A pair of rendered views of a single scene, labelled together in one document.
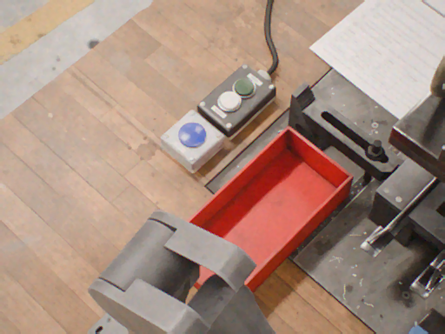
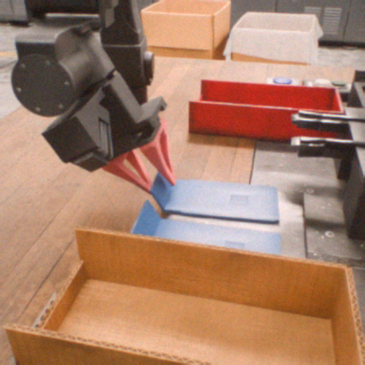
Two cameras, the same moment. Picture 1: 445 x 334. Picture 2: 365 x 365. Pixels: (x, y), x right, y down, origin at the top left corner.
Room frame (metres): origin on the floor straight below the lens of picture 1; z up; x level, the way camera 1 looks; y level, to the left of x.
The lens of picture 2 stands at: (-0.01, -0.55, 1.22)
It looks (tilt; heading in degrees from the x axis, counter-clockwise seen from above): 32 degrees down; 57
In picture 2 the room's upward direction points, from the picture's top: straight up
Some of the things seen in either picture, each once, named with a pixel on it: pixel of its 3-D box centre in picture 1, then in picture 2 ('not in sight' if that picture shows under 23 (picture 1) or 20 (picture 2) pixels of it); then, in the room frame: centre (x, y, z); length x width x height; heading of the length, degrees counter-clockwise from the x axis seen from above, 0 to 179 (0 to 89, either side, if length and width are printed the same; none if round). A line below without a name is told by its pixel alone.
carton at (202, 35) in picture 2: not in sight; (185, 49); (1.65, 1.98, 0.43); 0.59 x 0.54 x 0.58; 41
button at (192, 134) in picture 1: (192, 136); (282, 83); (0.62, 0.05, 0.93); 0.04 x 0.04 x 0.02
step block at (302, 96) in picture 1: (312, 117); (360, 99); (0.64, -0.13, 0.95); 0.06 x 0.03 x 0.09; 45
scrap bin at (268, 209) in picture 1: (259, 217); (263, 110); (0.49, -0.05, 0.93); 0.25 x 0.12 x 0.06; 135
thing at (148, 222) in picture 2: not in sight; (207, 236); (0.19, -0.28, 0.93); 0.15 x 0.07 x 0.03; 136
